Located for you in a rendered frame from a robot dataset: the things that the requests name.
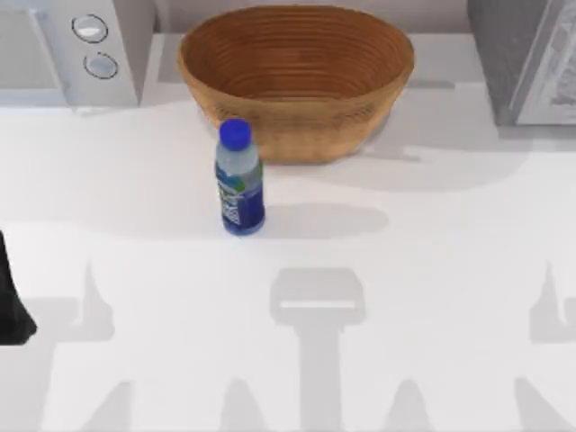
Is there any blue water bottle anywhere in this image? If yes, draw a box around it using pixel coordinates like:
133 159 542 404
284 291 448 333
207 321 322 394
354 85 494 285
214 119 266 237

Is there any brown woven basket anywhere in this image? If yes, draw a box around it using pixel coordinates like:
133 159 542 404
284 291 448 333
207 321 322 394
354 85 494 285
177 4 417 166

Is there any round microwave knob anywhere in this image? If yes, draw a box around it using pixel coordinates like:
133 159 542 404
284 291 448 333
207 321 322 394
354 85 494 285
70 13 110 44
83 50 121 81

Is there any pale microwave oven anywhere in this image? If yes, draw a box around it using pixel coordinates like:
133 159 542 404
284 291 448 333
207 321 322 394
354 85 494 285
0 0 157 108

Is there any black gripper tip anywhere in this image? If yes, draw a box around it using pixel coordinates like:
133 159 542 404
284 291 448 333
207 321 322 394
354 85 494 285
0 229 39 347

